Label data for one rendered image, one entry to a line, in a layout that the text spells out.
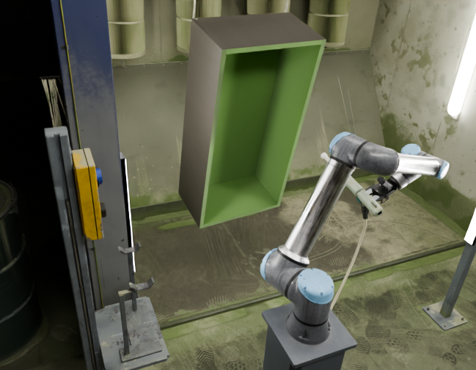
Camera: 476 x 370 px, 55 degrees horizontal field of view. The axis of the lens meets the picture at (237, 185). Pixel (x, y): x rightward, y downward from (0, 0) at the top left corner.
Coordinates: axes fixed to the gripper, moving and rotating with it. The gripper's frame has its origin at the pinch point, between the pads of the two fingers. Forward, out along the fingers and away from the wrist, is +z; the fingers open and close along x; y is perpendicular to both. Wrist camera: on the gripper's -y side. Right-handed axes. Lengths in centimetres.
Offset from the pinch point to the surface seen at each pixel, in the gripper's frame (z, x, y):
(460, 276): -39, -39, 74
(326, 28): -92, 163, 31
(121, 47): 59, 182, -31
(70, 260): 117, -10, -93
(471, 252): -47, -35, 59
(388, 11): -164, 175, 62
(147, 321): 114, -16, -45
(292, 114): -5, 72, -5
